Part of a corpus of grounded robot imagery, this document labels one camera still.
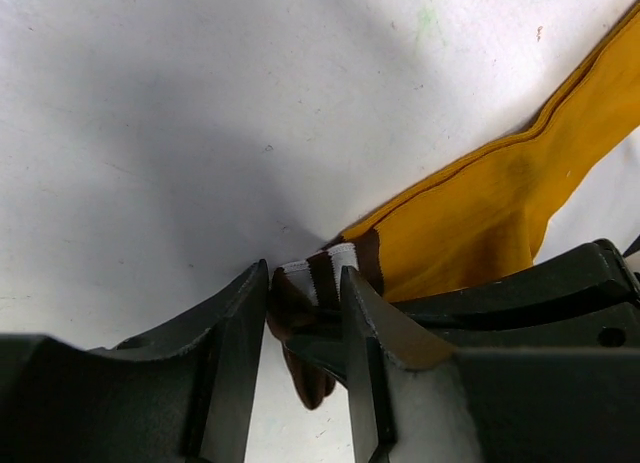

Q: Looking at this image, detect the mustard yellow striped-cuff sock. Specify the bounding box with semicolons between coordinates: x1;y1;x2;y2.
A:
266;2;640;412

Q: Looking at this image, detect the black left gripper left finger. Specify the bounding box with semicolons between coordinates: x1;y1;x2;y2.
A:
1;261;269;462

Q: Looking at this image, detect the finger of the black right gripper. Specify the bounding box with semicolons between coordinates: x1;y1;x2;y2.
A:
284;330;347;383
396;239;639;348

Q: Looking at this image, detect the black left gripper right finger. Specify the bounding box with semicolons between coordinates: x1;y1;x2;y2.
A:
341;269;639;462

